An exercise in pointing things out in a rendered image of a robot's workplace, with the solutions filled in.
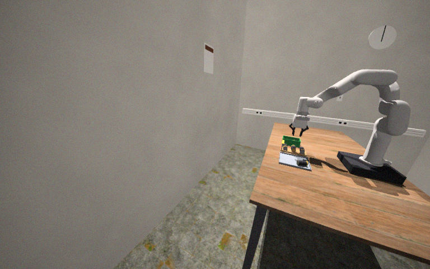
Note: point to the pale yellow flat board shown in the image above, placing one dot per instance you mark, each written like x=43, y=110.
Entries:
x=293, y=151

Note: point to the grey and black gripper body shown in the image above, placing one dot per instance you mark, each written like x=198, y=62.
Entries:
x=299, y=123

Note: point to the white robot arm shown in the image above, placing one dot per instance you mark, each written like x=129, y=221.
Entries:
x=397, y=111

